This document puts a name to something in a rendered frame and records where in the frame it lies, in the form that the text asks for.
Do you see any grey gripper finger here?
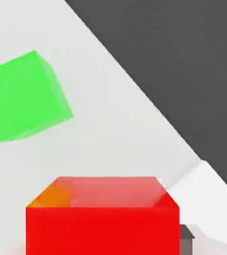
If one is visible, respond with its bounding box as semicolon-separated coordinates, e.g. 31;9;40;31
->
179;224;227;255

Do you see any small red cube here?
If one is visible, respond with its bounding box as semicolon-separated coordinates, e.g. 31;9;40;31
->
25;176;180;255

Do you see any small green cube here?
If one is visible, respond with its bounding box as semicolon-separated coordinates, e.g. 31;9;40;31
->
0;50;74;143

